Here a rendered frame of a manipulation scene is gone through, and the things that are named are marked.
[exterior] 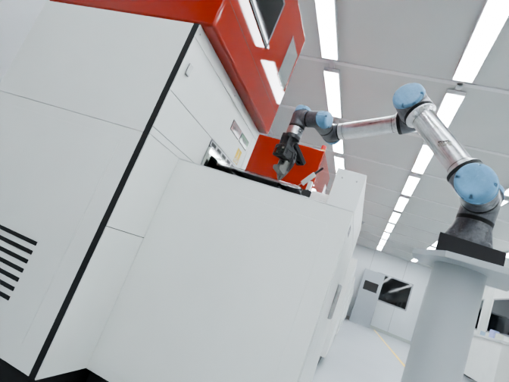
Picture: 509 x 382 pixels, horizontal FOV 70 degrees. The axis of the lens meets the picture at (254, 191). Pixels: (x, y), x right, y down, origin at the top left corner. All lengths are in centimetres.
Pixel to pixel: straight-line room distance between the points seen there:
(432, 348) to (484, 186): 51
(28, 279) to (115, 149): 45
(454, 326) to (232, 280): 69
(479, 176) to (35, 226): 136
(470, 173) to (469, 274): 32
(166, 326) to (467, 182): 103
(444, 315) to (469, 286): 12
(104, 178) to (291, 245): 60
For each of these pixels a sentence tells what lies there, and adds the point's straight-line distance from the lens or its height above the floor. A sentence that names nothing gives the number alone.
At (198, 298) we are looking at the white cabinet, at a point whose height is 41.
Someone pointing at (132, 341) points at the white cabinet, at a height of 22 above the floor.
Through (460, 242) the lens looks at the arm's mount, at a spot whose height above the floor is 87.
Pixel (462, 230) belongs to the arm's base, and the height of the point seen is 92.
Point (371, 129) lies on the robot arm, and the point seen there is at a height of 129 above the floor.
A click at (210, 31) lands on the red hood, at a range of 131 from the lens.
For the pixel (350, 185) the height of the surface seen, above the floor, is 91.
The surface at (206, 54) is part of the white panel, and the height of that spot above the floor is 118.
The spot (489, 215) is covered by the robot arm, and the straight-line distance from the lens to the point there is 143.
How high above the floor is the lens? 57
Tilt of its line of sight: 11 degrees up
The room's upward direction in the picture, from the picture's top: 21 degrees clockwise
